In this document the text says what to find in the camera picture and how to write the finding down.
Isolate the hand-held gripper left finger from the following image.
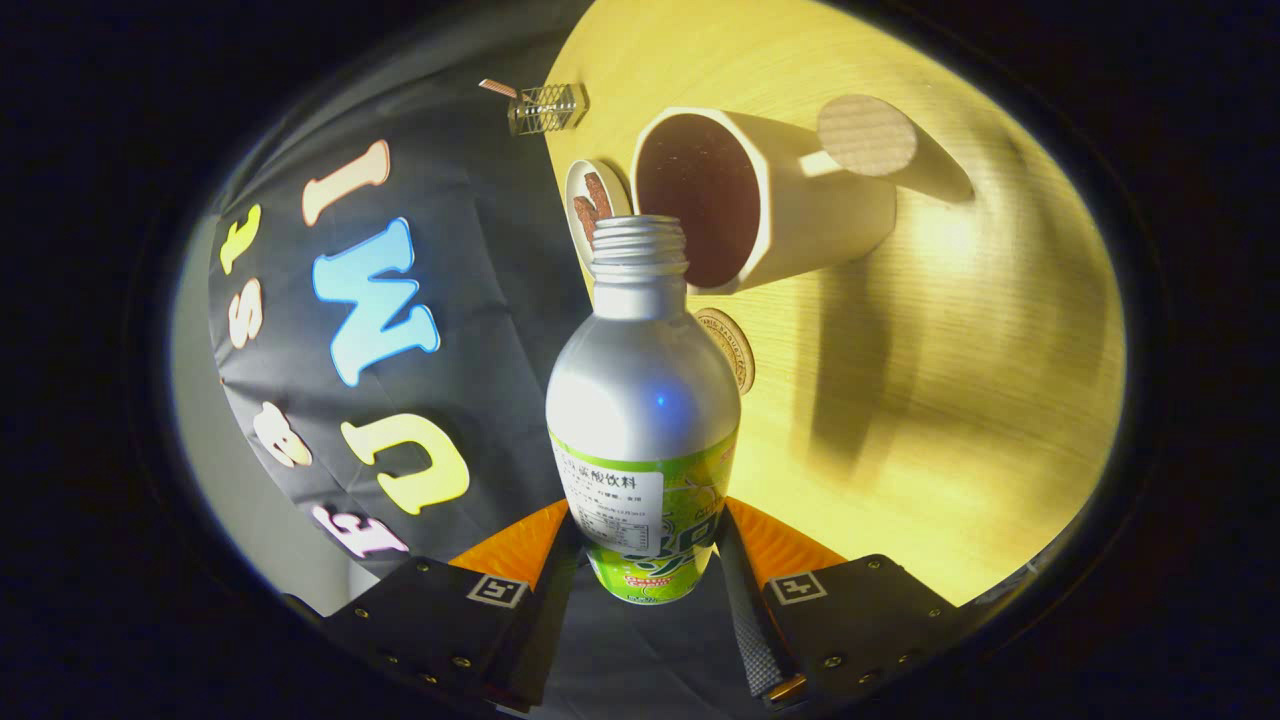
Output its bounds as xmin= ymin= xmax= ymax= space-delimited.
xmin=320 ymin=498 xmax=581 ymax=713

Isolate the beige cup with wooden handle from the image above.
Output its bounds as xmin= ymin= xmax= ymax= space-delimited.
xmin=630 ymin=94 xmax=918 ymax=295

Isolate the wooden table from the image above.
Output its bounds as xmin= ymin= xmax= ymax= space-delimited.
xmin=543 ymin=0 xmax=1126 ymax=609

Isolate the black backdrop cloth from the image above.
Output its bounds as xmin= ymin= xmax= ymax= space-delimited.
xmin=208 ymin=60 xmax=741 ymax=720

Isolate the white oval plate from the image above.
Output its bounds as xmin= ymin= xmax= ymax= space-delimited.
xmin=564 ymin=158 xmax=634 ymax=269

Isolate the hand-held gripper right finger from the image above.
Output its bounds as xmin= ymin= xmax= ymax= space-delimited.
xmin=715 ymin=497 xmax=961 ymax=709

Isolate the silver bottle with green label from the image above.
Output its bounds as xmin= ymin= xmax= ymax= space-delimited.
xmin=545 ymin=214 xmax=743 ymax=607

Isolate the round cork coaster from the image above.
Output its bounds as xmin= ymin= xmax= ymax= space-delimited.
xmin=695 ymin=307 xmax=757 ymax=396

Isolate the metal wire holder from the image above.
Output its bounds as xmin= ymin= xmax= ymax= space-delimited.
xmin=507 ymin=83 xmax=591 ymax=137

